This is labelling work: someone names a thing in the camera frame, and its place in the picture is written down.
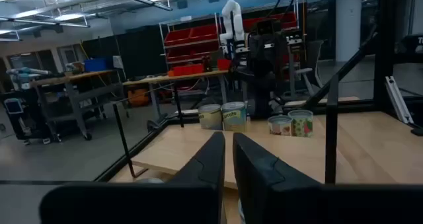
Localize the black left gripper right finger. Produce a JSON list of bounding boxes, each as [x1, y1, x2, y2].
[[232, 132, 323, 198]]

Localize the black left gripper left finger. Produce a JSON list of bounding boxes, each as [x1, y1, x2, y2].
[[167, 131, 227, 186]]

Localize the corn can yellow label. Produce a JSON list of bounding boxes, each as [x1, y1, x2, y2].
[[198, 104, 223, 131]]

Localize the tomatoes can red white label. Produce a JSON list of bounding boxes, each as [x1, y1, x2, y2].
[[267, 114, 293, 136]]

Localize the carrots can blue yellow label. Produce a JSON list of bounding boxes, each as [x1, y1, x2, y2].
[[221, 101, 248, 133]]

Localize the can with green dotted label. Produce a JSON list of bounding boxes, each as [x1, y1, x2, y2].
[[288, 109, 314, 138]]

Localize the grey robot arm teal joints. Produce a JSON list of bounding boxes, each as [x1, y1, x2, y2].
[[5, 66, 53, 86]]

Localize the wood-topped workbench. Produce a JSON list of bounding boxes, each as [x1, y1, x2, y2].
[[122, 69, 232, 132], [28, 68, 128, 141]]

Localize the red storage bin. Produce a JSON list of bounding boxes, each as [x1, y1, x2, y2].
[[172, 63, 205, 77], [217, 58, 232, 71]]

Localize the orange bucket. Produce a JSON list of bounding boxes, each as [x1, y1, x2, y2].
[[127, 87, 150, 107]]

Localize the red bin storage rack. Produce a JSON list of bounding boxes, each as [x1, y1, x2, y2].
[[243, 11, 300, 32], [159, 14, 223, 66]]

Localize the grey office chair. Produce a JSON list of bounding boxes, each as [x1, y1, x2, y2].
[[292, 40, 327, 98]]

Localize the blue storage bin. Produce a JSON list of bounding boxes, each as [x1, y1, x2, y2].
[[83, 57, 107, 73]]

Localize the silver aluminium extrusion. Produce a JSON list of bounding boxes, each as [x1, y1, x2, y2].
[[384, 75, 414, 124]]

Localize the black equipment cart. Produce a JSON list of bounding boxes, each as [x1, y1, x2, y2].
[[1, 88, 62, 145]]

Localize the black equipment with white lettering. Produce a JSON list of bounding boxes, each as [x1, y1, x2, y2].
[[400, 34, 423, 65]]

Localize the black aluminium rig frame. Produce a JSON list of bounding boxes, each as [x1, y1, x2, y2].
[[94, 0, 423, 182]]

